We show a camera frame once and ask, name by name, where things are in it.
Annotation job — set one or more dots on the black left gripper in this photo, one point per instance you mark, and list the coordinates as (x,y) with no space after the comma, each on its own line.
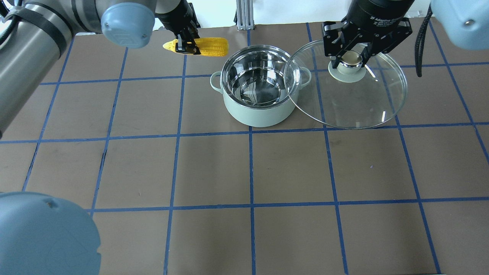
(177,15)

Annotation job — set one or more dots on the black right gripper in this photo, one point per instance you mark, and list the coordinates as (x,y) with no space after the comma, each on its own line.
(376,11)

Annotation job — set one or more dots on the yellow corn cob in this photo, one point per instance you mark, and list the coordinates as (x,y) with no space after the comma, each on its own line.
(209,46)

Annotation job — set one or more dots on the glass pot lid with knob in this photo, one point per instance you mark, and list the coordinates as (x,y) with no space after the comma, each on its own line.
(347,92)

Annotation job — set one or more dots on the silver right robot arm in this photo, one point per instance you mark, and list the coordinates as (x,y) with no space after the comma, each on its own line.
(464,21)

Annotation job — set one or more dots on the pale green steel pot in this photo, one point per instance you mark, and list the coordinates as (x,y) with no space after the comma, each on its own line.
(260,85)

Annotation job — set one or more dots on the aluminium frame post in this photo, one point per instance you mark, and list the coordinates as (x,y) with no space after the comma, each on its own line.
(244,15)

